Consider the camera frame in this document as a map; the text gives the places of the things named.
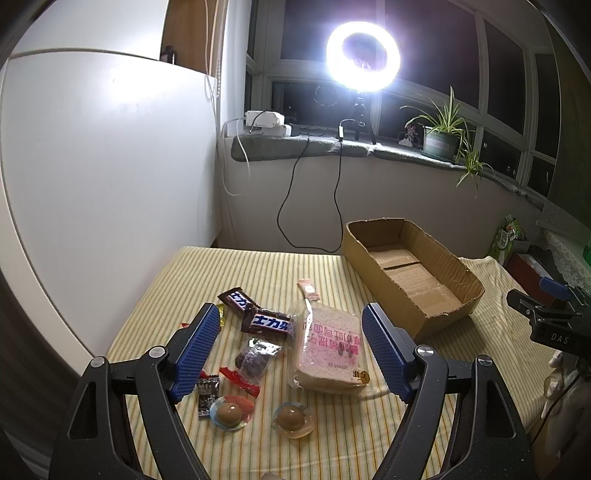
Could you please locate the white cable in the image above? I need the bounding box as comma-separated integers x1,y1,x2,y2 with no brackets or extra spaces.
202,0,253,198

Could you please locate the long Snickers bar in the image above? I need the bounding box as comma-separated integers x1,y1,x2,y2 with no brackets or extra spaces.
240,307,294,336

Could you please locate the red box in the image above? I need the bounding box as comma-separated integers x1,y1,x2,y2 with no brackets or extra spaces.
506,253,555,307

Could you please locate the yellow candy packet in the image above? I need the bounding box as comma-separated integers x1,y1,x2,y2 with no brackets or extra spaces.
216,303,226,330

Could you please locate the small figurine on sill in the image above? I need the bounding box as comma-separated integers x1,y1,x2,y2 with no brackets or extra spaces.
399,124,419,148

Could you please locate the black power cable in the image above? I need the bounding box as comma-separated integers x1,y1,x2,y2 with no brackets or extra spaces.
275,117,366,255

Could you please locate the bright ring light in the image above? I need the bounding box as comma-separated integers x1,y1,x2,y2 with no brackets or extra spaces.
325,21,402,93

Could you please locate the pink packaged bread loaf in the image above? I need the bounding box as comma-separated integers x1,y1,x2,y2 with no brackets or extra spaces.
288,299,370,394

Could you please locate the white power adapter box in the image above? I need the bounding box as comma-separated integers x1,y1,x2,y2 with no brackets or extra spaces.
245,110,291,137

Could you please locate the brown cardboard box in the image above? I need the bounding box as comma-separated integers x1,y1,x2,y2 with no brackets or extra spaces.
342,218,485,340

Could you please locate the dark jujube snack pack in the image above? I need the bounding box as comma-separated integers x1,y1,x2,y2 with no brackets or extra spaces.
235,338,283,384

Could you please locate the green snack bag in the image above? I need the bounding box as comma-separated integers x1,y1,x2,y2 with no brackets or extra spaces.
488,214,527,266

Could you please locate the packaged braised egg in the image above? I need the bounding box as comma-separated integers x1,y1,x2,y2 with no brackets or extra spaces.
273,402,315,439
209,395,254,431

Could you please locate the small Snickers bar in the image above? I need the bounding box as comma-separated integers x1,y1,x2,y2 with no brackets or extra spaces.
217,287,259,316

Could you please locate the red-edged dark snack pack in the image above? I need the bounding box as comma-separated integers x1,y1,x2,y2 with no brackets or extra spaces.
198,367,260,398

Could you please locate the small pink sachet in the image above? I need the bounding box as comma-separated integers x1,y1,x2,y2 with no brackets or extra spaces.
297,278,321,302

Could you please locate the potted spider plant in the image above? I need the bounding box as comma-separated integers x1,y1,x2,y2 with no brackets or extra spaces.
400,87,493,197

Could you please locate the small black candy packet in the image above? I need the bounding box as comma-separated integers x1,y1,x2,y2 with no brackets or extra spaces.
197,372,219,418

